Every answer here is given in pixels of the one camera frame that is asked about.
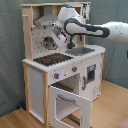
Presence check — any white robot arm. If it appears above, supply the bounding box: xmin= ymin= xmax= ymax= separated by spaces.
xmin=51 ymin=5 xmax=128 ymax=47

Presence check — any grey range hood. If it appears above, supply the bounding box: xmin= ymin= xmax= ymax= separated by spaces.
xmin=34 ymin=5 xmax=58 ymax=27

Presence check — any silver toy sink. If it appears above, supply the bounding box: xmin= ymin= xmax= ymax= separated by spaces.
xmin=66 ymin=47 xmax=94 ymax=56

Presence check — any small silver pot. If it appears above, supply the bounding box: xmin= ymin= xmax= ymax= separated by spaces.
xmin=43 ymin=37 xmax=58 ymax=50

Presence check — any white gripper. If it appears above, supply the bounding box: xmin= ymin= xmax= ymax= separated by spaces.
xmin=50 ymin=25 xmax=67 ymax=48

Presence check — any right red stove knob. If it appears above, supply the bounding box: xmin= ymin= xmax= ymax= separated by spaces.
xmin=71 ymin=66 xmax=78 ymax=73

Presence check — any toy microwave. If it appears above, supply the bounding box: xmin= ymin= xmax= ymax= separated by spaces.
xmin=65 ymin=3 xmax=90 ymax=22

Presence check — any wooden toy kitchen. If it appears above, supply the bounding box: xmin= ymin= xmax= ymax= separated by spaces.
xmin=22 ymin=2 xmax=105 ymax=128

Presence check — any white oven door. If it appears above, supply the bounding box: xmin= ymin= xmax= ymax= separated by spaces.
xmin=49 ymin=86 xmax=92 ymax=128

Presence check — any black toy faucet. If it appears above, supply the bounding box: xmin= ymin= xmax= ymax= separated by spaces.
xmin=67 ymin=35 xmax=82 ymax=49

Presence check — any black toy stovetop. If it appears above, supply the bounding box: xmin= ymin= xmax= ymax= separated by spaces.
xmin=34 ymin=53 xmax=71 ymax=67

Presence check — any left red stove knob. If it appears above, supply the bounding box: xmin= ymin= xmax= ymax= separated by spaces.
xmin=54 ymin=73 xmax=60 ymax=79

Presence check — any red stove knob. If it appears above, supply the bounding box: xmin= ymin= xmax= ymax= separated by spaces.
xmin=54 ymin=73 xmax=60 ymax=79
xmin=71 ymin=66 xmax=78 ymax=73

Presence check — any white dishwasher door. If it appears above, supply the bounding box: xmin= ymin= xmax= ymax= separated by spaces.
xmin=80 ymin=55 xmax=102 ymax=100

